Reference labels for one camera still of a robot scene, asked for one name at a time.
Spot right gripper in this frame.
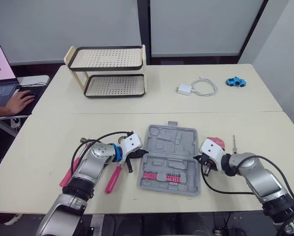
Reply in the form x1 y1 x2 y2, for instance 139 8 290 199
197 154 213 176

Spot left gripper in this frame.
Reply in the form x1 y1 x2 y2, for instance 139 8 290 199
124 150 140 161

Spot pink tape measure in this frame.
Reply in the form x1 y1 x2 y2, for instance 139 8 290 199
207 137 226 149

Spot grey tool case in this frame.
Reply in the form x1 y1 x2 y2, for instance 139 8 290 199
136 120 202 197

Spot pink bit holder strip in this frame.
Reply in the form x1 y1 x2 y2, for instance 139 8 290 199
142 172 181 184

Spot robot body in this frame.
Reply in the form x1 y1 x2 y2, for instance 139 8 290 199
82 213 268 236

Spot white charger plug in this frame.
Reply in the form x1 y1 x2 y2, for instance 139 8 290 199
175 83 193 95

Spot blue toy car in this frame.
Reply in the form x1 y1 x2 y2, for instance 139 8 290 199
226 76 248 88

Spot cream two-tier perforated rack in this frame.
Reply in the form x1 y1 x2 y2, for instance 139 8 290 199
64 44 147 99

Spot black mouse pad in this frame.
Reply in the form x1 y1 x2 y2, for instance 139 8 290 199
12 85 48 116

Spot white side table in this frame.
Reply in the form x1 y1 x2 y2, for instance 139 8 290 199
0 75 50 138

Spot person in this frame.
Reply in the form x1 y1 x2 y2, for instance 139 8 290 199
0 89 36 119

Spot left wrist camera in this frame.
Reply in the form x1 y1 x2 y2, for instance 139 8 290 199
117 134 143 158

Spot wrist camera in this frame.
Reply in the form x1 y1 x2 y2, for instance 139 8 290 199
198 138 228 172
117 134 143 158

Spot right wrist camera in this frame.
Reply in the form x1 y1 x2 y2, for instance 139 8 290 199
198 138 228 172

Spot pink handled screwdriver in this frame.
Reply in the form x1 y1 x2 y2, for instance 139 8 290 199
105 165 124 194

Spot white charger cable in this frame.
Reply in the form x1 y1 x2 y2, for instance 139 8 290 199
190 78 218 97

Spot thin black mouse cable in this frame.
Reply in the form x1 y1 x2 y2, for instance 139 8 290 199
18 82 48 88

